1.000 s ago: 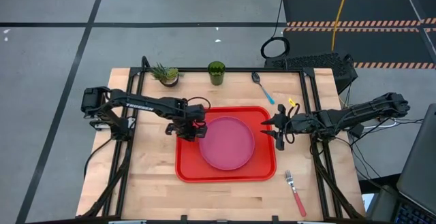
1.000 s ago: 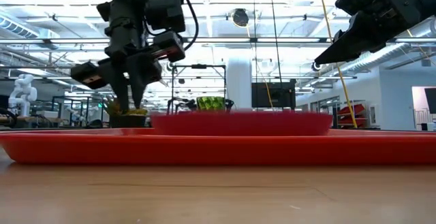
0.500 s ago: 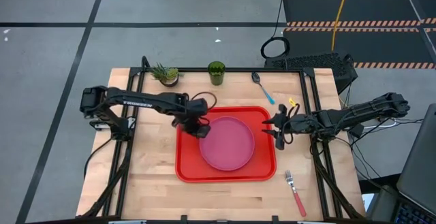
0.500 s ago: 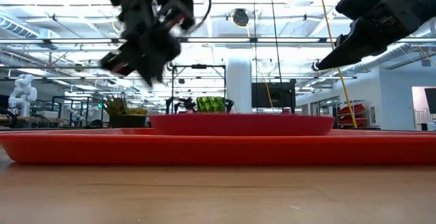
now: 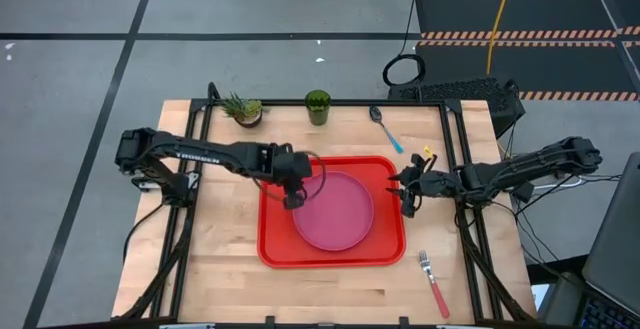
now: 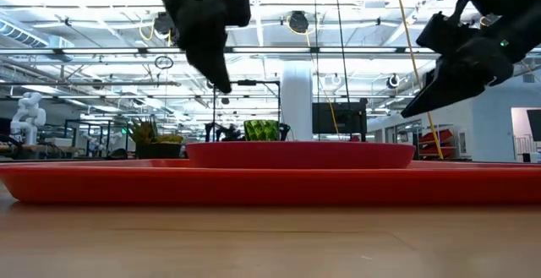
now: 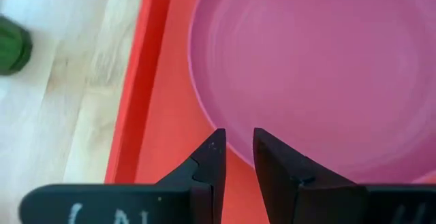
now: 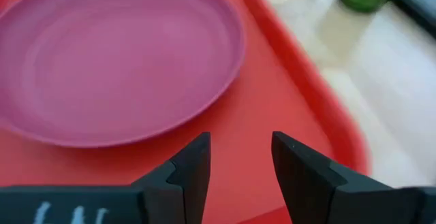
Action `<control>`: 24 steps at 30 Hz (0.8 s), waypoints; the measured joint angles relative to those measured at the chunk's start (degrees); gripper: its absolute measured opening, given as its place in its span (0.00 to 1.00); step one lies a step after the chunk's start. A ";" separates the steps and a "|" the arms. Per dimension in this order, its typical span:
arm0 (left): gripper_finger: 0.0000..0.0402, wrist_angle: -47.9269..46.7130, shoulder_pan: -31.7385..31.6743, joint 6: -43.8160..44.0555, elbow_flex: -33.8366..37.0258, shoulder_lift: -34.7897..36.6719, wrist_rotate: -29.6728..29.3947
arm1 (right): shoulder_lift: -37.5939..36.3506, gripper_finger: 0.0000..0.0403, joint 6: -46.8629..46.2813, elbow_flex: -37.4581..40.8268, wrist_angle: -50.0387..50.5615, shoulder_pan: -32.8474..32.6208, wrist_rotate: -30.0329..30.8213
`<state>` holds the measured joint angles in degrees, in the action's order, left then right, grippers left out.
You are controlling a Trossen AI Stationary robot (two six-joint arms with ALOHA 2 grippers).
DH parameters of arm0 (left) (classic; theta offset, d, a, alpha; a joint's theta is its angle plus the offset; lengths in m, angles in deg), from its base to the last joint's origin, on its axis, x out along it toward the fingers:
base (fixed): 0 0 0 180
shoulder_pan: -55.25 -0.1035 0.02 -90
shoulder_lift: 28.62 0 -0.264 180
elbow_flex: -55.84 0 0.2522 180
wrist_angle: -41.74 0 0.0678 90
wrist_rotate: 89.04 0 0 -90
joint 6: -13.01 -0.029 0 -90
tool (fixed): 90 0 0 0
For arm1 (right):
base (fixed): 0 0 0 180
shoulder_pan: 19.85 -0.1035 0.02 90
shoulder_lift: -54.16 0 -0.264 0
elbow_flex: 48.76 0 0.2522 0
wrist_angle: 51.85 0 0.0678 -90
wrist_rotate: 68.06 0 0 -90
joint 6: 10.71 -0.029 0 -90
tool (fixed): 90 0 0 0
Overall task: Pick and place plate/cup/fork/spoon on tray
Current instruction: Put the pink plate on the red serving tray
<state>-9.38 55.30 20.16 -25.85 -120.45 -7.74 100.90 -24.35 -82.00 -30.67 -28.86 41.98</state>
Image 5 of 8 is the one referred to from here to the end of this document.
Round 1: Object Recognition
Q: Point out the black mat with hazard stripes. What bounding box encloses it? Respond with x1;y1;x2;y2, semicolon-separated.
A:
414;0;640;103

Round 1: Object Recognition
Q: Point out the red plastic tray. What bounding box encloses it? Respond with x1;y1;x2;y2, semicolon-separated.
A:
257;155;407;269

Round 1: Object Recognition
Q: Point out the white cable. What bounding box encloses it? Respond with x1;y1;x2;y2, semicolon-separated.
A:
532;171;585;191

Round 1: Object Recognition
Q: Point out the green faceted cup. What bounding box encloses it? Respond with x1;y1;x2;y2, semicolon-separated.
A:
304;89;332;127

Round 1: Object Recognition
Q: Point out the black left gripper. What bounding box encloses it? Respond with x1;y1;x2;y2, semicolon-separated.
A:
269;143;314;211

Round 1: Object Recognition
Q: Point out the black table frame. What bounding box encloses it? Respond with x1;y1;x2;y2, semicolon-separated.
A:
119;82;539;328

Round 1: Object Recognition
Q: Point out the dark grey laptop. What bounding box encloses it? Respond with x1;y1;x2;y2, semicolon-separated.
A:
581;151;640;315

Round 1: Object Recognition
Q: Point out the black keyboard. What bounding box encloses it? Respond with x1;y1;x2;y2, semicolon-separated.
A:
577;293;640;329

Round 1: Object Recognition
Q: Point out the black cable bundle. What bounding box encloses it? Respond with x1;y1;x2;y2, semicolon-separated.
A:
499;168;624;275

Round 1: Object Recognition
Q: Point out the black perforated computer case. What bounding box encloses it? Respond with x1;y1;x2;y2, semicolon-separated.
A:
387;75;527;139

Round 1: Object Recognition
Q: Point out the yellow cable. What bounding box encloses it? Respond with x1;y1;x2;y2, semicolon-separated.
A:
485;0;517;76

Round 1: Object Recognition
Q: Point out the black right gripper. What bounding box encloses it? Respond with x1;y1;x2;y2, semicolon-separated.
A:
385;153;465;219

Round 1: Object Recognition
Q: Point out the black left wrist camera cable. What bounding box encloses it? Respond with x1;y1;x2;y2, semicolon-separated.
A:
251;149;327;203

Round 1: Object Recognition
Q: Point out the spoon with blue handle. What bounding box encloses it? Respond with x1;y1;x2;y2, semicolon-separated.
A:
368;105;405;155

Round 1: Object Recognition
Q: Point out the long black cable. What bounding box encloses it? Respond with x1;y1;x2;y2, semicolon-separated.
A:
382;0;427;88

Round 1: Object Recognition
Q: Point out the fork with red handle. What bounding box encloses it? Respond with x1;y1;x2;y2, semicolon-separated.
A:
418;249;451;320

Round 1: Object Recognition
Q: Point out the black left arm base cable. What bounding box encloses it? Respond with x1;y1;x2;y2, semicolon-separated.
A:
122;201;169;265

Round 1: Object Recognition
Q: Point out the pink round plate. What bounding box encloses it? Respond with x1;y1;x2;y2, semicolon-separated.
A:
292;170;375;253

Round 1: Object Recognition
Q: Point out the potted succulent plant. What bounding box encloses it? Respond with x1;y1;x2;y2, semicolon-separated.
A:
218;92;271;129

